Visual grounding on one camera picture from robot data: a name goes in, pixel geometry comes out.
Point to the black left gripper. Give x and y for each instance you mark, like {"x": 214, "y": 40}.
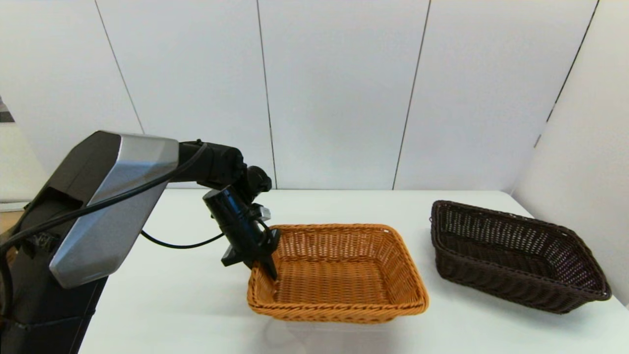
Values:
{"x": 238, "y": 226}

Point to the flat white board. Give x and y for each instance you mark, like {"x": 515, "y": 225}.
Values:
{"x": 12, "y": 206}

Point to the dark brown wicker basket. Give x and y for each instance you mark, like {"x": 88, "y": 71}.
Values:
{"x": 496, "y": 280}

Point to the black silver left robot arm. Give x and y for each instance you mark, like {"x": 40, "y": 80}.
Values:
{"x": 98, "y": 241}

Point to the orange wicker basket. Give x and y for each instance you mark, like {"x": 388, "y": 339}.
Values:
{"x": 339, "y": 285}

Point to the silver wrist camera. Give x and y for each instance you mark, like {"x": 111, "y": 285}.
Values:
{"x": 260, "y": 213}

